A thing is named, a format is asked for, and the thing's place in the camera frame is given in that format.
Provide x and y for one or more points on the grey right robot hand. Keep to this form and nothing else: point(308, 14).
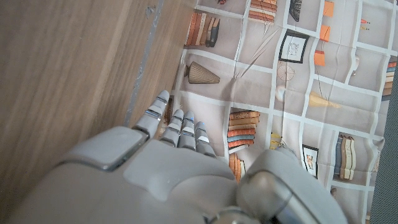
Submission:
point(174, 186)

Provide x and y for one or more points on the printed bookshelf backdrop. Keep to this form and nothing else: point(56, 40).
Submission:
point(255, 87)

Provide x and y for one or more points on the grey tape strip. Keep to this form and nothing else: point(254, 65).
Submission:
point(146, 53)

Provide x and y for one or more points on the dark perforated wall panel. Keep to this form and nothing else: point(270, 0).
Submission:
point(388, 171)

